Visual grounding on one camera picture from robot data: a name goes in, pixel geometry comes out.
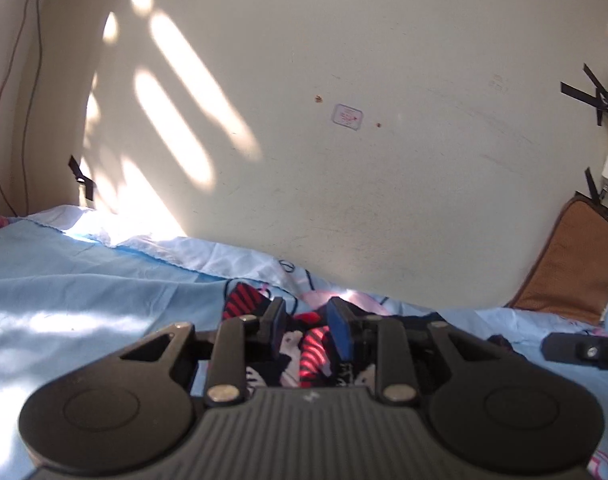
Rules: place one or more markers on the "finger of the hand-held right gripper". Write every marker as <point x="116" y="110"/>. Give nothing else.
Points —
<point x="574" y="351"/>

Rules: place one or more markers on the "black tape strip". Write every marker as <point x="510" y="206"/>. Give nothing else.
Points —
<point x="592" y="185"/>
<point x="81" y="177"/>
<point x="595" y="85"/>
<point x="606" y="212"/>
<point x="581" y="94"/>

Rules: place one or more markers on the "light blue printed bedsheet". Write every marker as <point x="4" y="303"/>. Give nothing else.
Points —
<point x="83" y="285"/>

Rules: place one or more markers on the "black red white patterned sweater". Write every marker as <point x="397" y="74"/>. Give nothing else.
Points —
<point x="314" y="350"/>

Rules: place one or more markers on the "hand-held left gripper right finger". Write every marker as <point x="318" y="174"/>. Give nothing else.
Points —
<point x="340" y="330"/>

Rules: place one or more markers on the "small wall sticker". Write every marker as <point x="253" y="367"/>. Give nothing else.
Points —
<point x="348" y="117"/>

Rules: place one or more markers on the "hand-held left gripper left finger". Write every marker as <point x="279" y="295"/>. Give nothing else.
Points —
<point x="276" y="327"/>

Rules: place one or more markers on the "brown cushion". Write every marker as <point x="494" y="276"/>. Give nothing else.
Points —
<point x="574" y="265"/>

